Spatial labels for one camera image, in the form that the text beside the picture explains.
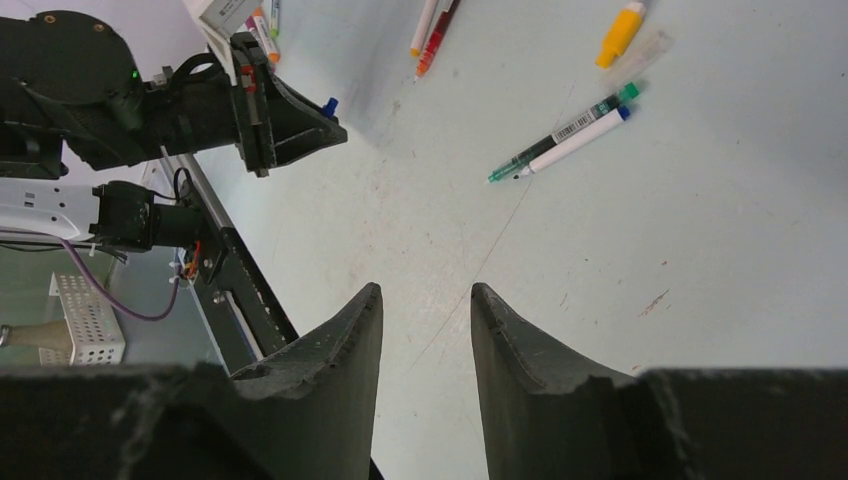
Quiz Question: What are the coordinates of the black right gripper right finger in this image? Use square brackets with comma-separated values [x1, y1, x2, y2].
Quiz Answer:
[470, 283, 847, 479]

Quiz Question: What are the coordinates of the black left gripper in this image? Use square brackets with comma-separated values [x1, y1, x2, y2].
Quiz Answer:
[230, 32, 348, 178]

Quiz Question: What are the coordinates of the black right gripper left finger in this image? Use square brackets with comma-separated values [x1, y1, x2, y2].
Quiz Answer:
[1, 283, 384, 479]

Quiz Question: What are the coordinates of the dark blue pen cap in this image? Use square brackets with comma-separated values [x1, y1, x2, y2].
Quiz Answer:
[321, 97, 339, 118]

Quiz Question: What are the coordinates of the red gel pen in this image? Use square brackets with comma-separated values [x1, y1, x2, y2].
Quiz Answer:
[414, 1, 461, 80]

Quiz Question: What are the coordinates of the white marker dark blue cap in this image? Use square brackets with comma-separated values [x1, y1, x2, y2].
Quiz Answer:
[512, 105, 631, 180]

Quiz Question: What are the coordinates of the green gel pen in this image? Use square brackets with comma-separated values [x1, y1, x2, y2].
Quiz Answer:
[487, 82, 640, 183]

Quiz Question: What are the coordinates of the yellow marker cap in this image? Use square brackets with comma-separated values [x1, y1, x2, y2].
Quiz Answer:
[595, 1, 647, 69]

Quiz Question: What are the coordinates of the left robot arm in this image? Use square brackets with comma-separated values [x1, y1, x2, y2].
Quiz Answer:
[1, 3, 348, 251]

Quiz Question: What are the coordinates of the clear gel pen cap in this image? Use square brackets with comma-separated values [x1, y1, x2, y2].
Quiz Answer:
[600, 31, 674, 92]

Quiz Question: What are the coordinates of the orange cap marker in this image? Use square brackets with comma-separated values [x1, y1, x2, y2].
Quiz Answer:
[253, 7, 280, 65]

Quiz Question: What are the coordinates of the light green cap marker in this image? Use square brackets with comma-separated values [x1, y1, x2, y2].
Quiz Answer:
[269, 0, 281, 39]

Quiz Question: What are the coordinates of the purple cap marker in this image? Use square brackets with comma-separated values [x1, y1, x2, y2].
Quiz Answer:
[245, 16, 260, 39]

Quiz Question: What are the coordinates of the white perforated basket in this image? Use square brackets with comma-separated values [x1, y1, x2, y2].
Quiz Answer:
[38, 272, 125, 366]

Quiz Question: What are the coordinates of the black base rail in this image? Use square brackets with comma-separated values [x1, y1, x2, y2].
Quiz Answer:
[159, 154, 299, 373]

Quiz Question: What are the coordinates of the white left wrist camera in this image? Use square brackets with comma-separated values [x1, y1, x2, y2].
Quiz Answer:
[182, 0, 263, 46]

